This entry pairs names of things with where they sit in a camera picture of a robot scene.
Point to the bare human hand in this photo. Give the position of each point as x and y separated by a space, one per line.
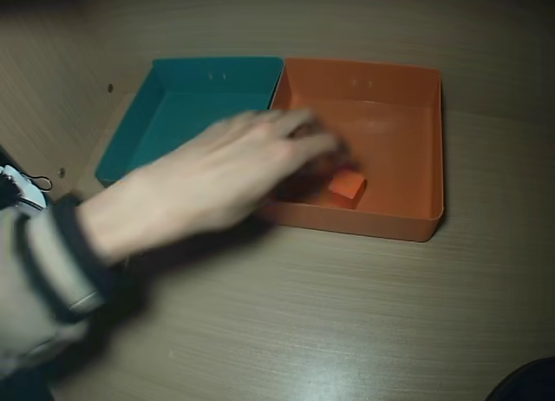
195 184

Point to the grey sleeved forearm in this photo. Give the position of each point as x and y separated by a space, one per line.
43 266

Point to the orange cube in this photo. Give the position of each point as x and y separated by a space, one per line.
347 188

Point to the teal plastic box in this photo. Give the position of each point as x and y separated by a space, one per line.
173 110

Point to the orange plastic box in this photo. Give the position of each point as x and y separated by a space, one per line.
399 158

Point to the black round object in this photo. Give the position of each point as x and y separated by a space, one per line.
529 383

